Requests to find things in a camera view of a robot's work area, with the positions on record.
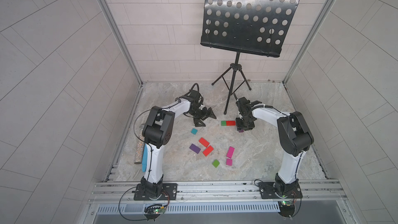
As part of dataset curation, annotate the red block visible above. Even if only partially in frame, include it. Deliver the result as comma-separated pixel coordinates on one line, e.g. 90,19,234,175
199,138,209,147
203,145,214,157
225,121,236,126

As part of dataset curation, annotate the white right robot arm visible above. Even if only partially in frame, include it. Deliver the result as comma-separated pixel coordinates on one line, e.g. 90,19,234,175
236,97,314,196

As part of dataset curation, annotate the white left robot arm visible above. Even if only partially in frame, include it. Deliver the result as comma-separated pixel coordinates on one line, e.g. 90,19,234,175
141,83,217,198

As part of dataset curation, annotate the teal cube block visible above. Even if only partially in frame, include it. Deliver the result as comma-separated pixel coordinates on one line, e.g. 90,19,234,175
191,128,198,135

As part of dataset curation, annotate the dark purple block left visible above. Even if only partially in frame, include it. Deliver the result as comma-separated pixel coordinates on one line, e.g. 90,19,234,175
189,144,201,154

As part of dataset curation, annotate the magenta long block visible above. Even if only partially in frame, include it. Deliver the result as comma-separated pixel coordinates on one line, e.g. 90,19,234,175
227,146,235,159

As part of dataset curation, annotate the magenta small block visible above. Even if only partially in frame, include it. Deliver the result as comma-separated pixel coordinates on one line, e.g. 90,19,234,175
226,158,233,166

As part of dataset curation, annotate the light green block front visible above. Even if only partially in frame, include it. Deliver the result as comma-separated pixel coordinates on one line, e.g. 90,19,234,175
212,160,220,168

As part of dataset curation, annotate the blue flat object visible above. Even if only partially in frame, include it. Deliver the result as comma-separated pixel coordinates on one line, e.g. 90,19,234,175
142,145,148,173

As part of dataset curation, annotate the right circuit board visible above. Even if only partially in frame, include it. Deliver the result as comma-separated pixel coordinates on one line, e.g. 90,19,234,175
278,201,295,218

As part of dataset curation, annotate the circuit board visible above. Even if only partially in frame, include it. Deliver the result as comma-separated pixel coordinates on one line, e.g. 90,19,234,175
144,204,166,221
278,201,295,218

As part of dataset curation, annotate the black music stand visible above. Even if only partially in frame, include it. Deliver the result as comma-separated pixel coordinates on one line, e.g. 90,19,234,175
200,0,301,115

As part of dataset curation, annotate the left circuit board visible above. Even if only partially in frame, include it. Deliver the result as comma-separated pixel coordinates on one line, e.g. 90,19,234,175
144,204,166,221

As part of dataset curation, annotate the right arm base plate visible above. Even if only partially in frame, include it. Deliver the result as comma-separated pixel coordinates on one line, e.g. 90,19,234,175
257,180,303,199

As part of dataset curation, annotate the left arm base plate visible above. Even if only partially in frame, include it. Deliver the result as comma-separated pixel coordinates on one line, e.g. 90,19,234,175
134,183,178,201

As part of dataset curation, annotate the aluminium frame rail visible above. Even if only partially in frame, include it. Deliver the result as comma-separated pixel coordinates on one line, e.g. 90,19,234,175
88,179,348,204

